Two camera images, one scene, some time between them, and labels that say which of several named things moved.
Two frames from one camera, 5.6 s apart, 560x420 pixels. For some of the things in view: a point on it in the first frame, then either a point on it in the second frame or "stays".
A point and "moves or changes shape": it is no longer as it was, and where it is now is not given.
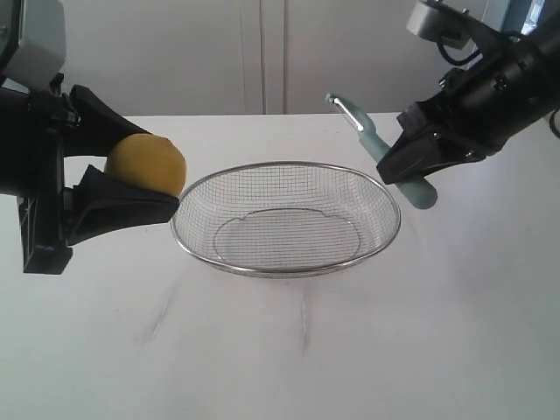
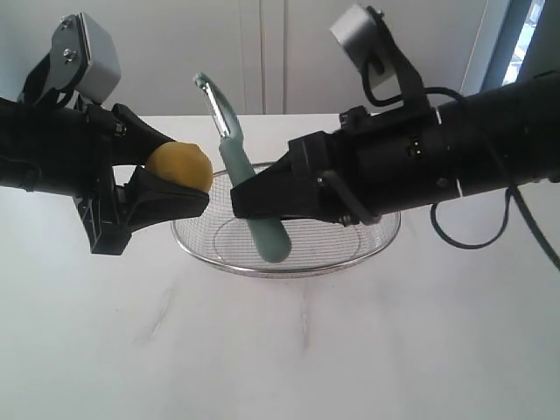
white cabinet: (227, 58) stays
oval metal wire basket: (281, 218) stays
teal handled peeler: (417, 191) moves or changes shape
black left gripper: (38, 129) to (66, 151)
